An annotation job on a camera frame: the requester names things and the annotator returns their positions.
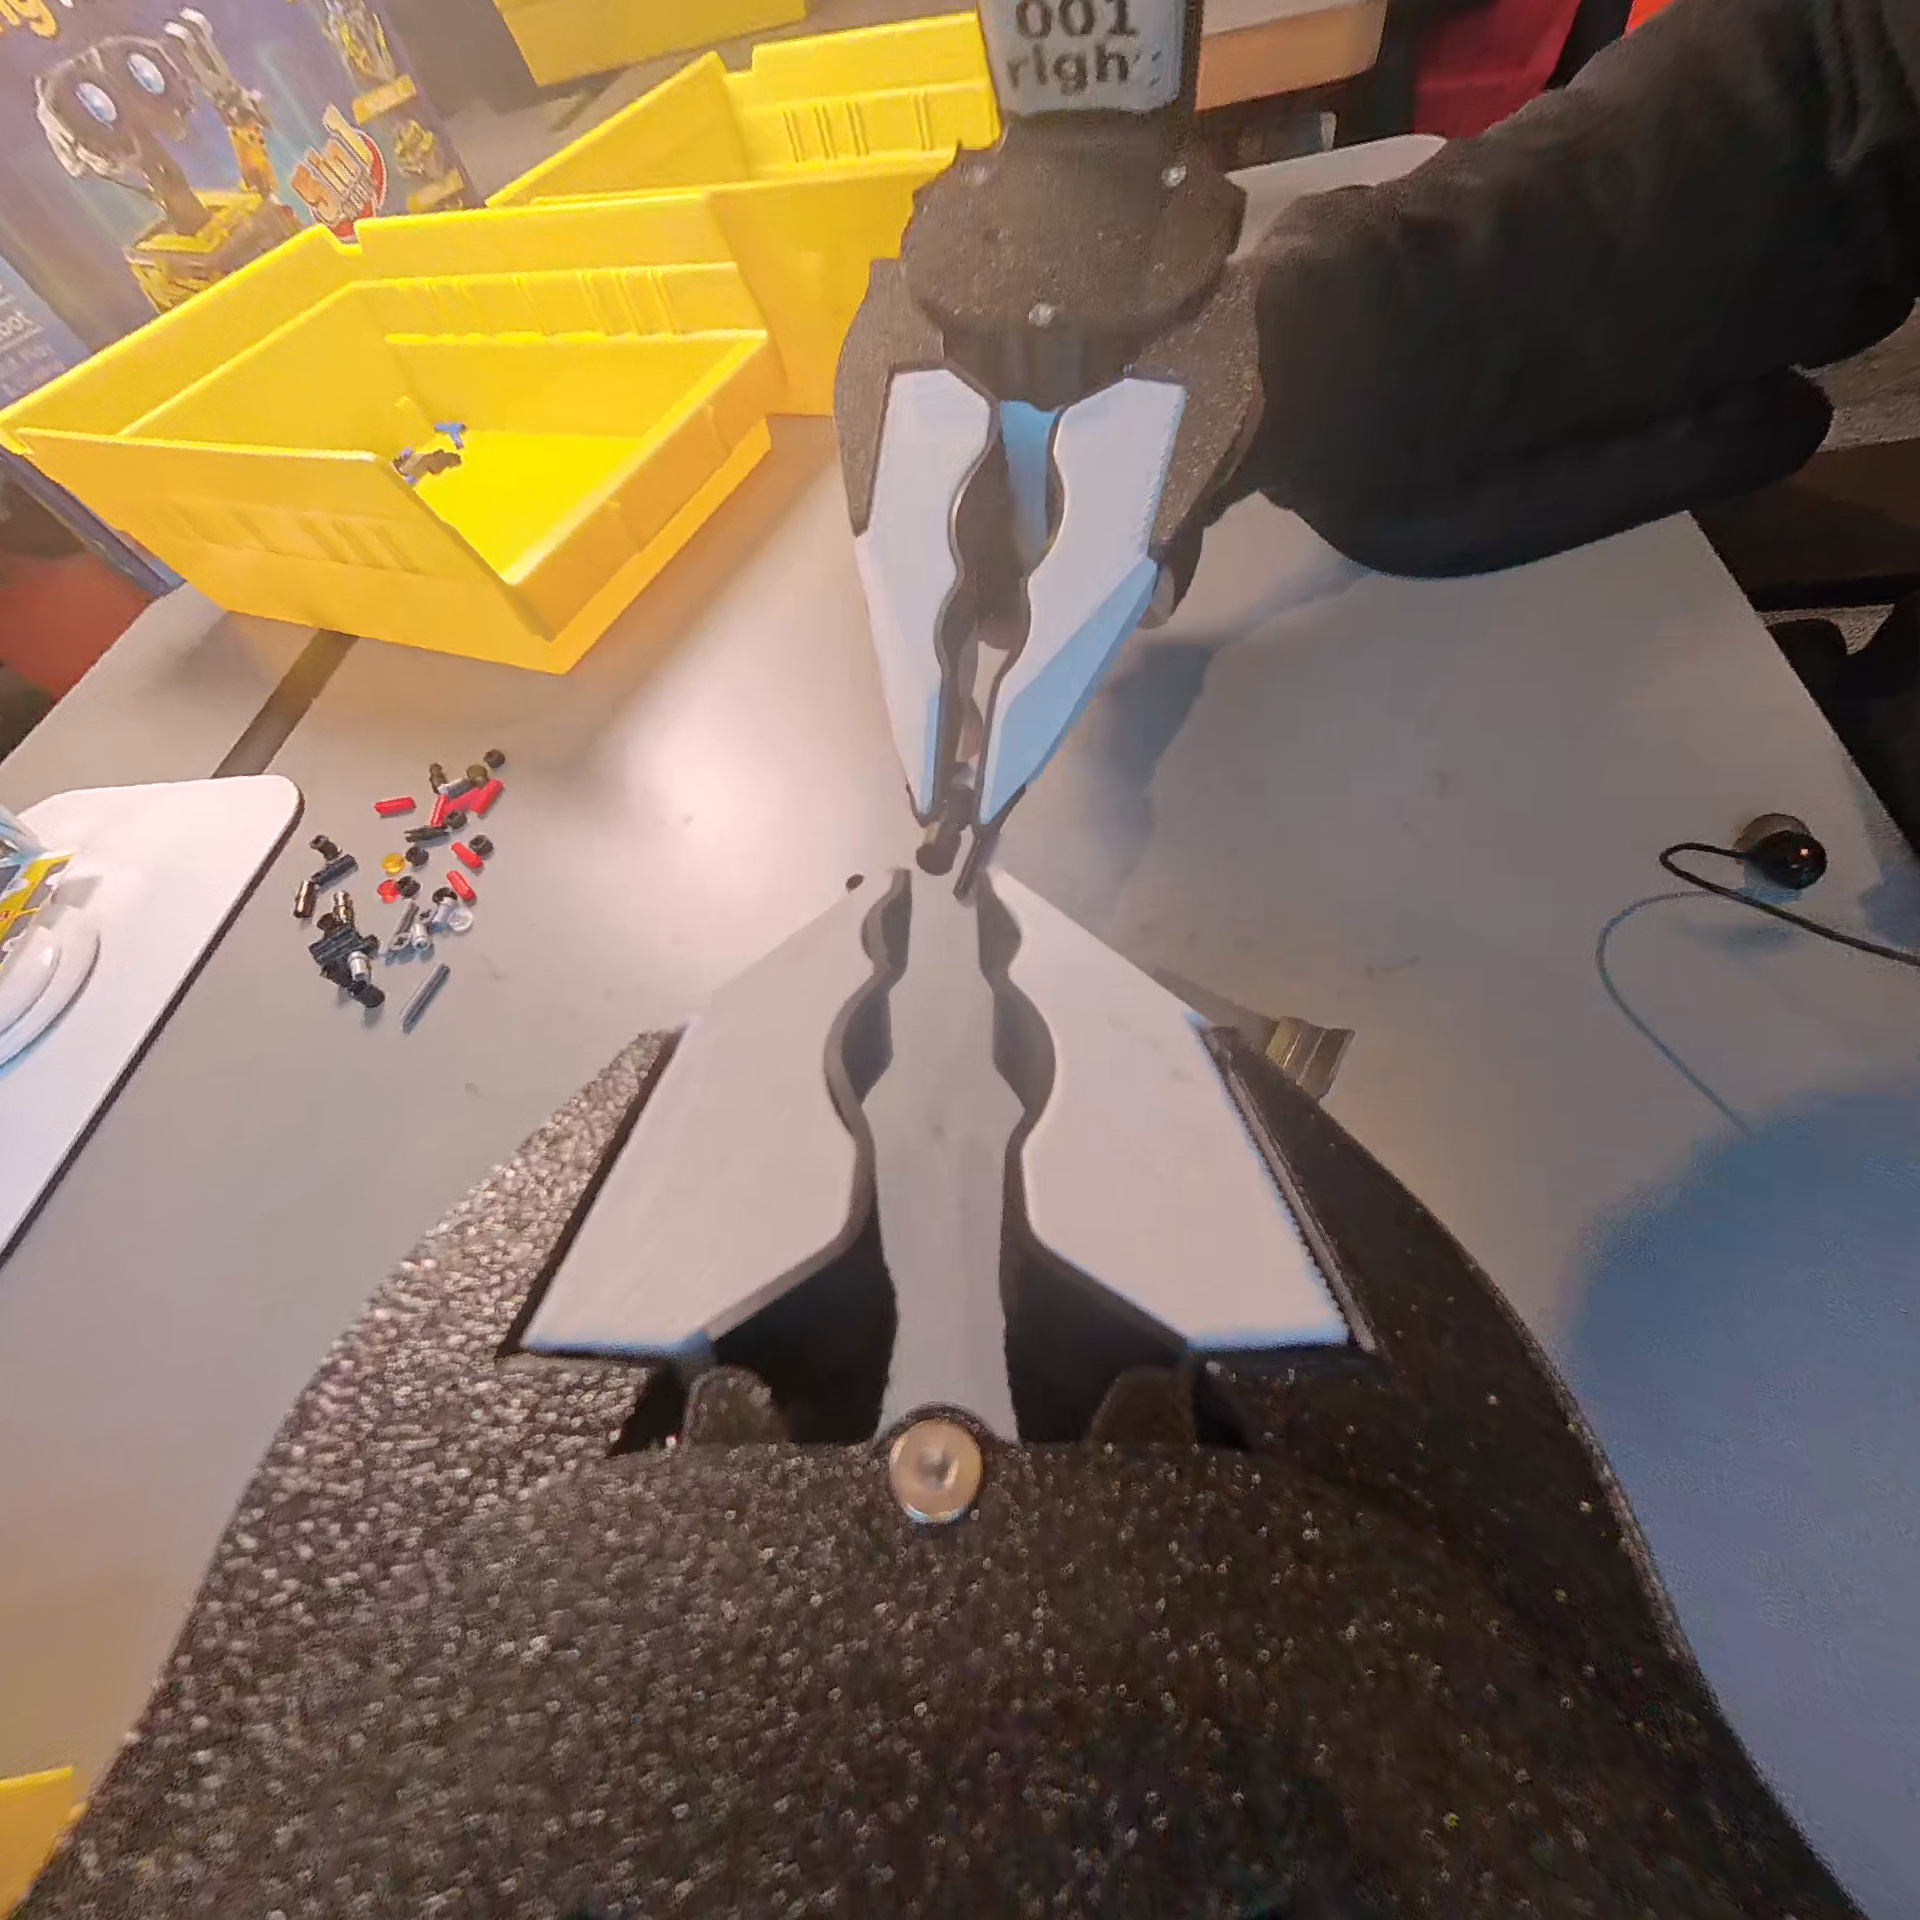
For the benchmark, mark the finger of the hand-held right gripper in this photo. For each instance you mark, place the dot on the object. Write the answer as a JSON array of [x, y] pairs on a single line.
[[1111, 510], [908, 525]]

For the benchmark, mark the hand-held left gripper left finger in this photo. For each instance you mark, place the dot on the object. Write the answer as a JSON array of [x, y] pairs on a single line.
[[705, 1185]]

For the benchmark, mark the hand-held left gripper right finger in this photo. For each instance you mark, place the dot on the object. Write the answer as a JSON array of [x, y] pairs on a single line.
[[1184, 1200]]

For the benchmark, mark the silver toy scoop part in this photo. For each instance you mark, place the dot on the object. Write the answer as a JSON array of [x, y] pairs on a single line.
[[1304, 1050]]

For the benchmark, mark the yellow plastic bin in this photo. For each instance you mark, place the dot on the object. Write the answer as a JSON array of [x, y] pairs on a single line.
[[301, 494], [38, 1822], [840, 151]]

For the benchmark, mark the black toy axle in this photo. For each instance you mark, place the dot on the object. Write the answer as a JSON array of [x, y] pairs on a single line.
[[974, 840]]

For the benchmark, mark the pile of small toy parts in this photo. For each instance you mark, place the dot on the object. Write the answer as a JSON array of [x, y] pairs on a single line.
[[404, 885]]

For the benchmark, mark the mixed toy parts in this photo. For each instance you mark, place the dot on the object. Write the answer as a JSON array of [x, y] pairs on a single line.
[[429, 454]]

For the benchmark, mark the person's right forearm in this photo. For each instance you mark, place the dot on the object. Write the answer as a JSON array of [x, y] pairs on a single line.
[[1575, 300]]

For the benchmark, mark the grey desk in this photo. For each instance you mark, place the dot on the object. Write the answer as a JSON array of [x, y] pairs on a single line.
[[1500, 975]]

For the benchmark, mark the light wooden board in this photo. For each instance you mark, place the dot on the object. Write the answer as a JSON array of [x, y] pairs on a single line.
[[1291, 44]]

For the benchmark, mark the stacked yellow bins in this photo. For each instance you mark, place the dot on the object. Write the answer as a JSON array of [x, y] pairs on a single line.
[[660, 30]]

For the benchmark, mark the red plastic crate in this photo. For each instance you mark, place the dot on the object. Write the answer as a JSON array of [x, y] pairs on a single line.
[[1500, 38]]

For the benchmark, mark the white folding stand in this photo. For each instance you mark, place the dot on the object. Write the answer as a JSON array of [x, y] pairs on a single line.
[[164, 931]]

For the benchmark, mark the yellow grey sticker sheet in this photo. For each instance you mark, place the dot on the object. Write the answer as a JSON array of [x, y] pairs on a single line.
[[30, 900]]

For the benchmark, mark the person's black jacket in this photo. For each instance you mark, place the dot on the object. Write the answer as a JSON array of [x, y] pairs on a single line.
[[1861, 690]]

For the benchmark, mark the yellow picture toy box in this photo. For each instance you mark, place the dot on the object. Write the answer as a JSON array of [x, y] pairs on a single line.
[[151, 151]]

